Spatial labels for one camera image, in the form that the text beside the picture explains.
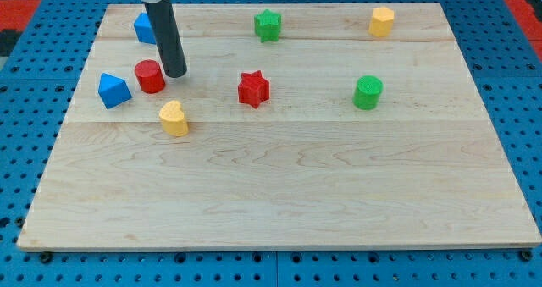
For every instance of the yellow heart block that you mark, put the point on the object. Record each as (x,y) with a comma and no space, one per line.
(173,119)

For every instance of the yellow hexagon block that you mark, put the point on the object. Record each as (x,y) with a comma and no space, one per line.
(381,22)

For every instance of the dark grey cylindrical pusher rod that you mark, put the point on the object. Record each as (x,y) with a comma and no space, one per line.
(167,38)

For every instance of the green cylinder block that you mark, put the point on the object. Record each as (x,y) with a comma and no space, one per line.
(367,92)

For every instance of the blue triangle block front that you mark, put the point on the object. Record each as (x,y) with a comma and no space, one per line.
(113,90)

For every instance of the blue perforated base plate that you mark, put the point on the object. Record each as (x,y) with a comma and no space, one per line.
(40,76)

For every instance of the red cylinder block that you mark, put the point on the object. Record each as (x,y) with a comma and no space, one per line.
(149,76)

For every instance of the green star block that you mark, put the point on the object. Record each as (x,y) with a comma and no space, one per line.
(267,25)

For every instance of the wooden board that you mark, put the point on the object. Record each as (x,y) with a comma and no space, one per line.
(305,171)

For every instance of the red star block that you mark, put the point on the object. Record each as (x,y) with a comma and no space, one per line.
(253,89)

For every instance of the blue block behind rod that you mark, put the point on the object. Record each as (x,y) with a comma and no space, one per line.
(143,29)

